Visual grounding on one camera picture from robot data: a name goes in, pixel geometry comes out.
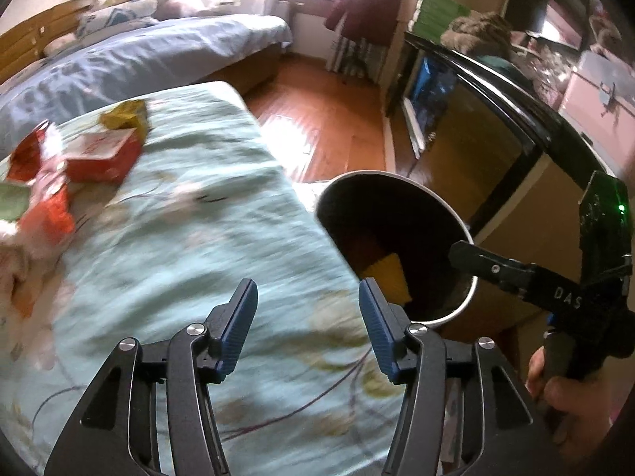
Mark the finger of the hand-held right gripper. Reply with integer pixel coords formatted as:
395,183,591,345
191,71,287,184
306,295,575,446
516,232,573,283
449,240,537,297

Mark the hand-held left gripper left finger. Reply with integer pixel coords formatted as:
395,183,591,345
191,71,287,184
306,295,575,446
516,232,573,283
44,278,259,476

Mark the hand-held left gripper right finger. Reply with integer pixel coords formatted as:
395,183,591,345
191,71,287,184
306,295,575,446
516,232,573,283
358,278,566,476

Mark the black trash bin white rim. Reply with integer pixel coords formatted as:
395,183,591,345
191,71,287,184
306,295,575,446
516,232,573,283
314,171,479,330

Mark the red carton box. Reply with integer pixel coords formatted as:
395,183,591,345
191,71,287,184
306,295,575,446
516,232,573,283
64,128,144,183

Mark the red snack bag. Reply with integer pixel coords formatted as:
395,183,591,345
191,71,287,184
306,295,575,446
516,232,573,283
7,120,76,249

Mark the yellow packet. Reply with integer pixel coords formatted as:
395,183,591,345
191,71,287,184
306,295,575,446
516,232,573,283
99,99,150,140

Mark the person's right hand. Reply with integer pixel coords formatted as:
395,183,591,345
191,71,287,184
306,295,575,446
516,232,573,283
526,344,616,457

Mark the floral teal blanket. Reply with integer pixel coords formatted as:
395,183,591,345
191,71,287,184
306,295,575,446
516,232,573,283
0,82,447,476

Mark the pink box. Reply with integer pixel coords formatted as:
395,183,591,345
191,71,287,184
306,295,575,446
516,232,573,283
558,50,635,179

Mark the brown furry cloth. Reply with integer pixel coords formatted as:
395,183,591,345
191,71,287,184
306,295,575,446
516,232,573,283
441,12,517,56

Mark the radiator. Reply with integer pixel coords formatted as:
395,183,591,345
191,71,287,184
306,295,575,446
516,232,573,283
327,35,383,79

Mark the stack of green boxes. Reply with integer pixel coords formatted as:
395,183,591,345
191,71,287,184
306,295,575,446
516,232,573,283
412,0,470,40

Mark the dark red hanging coat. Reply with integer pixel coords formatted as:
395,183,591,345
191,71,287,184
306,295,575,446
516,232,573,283
325,0,402,44

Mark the bed with blue sheet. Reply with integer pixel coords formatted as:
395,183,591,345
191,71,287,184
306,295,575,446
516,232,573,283
0,14,293,134

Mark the pink plush toy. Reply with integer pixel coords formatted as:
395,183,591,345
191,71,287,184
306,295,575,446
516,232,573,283
159,0,212,18

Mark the printed white pillow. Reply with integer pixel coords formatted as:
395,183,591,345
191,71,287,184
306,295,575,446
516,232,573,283
77,0,160,35

